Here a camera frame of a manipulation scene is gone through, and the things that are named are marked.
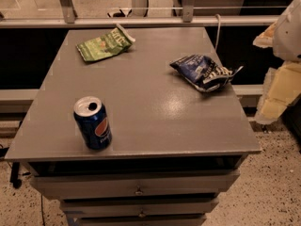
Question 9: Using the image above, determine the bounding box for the blue chip bag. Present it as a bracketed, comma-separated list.
[170, 55, 243, 92]

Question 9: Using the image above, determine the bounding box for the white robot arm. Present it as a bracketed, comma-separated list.
[253, 0, 301, 125]

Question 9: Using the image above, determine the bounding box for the green chip bag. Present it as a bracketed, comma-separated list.
[76, 24, 135, 62]

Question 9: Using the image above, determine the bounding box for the grey drawer cabinet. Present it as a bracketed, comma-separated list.
[4, 26, 262, 226]

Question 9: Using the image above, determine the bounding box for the blue Pepsi soda can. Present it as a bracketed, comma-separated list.
[73, 96, 112, 150]

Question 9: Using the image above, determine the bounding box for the top grey drawer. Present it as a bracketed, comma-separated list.
[30, 170, 240, 200]

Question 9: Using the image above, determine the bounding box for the grey drawer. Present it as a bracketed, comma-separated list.
[69, 215, 206, 226]
[30, 170, 240, 200]
[60, 198, 218, 218]

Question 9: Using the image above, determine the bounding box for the middle grey drawer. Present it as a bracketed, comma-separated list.
[60, 198, 218, 218]

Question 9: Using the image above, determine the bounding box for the bottom grey drawer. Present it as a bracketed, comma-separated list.
[69, 215, 206, 226]

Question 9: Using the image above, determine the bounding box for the black stand foot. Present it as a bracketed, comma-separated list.
[9, 162, 22, 189]

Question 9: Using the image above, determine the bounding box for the grey metal railing frame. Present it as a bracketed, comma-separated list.
[0, 0, 292, 28]

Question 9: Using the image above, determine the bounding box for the white hanging cable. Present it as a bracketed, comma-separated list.
[214, 13, 222, 53]

